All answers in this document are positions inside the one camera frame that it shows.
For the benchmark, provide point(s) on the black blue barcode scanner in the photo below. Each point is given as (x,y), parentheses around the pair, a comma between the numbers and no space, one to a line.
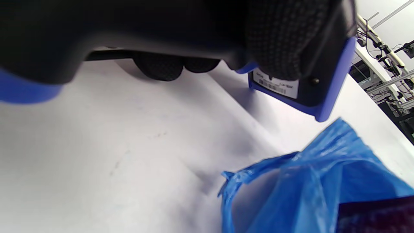
(129,26)

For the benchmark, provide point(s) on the person's left hand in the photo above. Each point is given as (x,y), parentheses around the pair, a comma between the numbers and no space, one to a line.
(284,38)

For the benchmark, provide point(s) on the blue plastic bag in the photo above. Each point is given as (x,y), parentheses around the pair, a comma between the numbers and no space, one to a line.
(323,181)

